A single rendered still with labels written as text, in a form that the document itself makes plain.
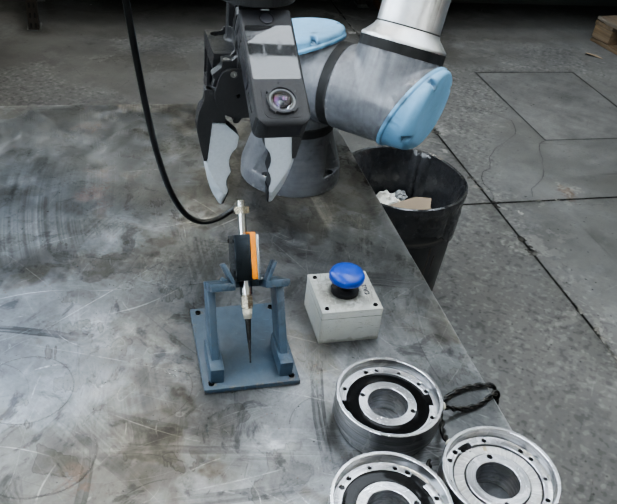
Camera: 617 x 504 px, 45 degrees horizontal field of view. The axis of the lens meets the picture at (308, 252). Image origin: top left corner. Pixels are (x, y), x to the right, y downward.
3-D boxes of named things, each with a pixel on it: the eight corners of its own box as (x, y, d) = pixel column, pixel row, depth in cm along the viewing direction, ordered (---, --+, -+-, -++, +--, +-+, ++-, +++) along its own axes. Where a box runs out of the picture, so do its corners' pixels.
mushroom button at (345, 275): (364, 314, 84) (370, 279, 81) (330, 317, 83) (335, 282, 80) (354, 292, 87) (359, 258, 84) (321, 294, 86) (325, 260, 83)
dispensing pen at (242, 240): (239, 366, 75) (229, 199, 74) (233, 359, 79) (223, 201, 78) (261, 364, 75) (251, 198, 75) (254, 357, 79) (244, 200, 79)
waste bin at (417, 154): (453, 336, 209) (489, 207, 184) (339, 347, 201) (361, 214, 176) (412, 264, 236) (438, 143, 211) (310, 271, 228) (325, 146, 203)
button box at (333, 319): (378, 338, 85) (384, 305, 82) (318, 344, 83) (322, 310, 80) (357, 294, 91) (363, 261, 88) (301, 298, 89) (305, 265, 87)
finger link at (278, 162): (286, 171, 79) (277, 91, 73) (299, 201, 74) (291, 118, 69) (257, 177, 78) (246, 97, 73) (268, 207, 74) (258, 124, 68)
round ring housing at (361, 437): (343, 470, 69) (349, 441, 67) (322, 388, 78) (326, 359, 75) (449, 461, 71) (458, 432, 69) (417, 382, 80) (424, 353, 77)
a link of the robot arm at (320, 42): (281, 88, 115) (288, 0, 107) (358, 114, 110) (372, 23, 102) (237, 114, 106) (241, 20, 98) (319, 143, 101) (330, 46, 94)
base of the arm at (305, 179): (233, 149, 118) (235, 91, 113) (324, 147, 122) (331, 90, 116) (249, 200, 107) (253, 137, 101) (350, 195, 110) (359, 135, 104)
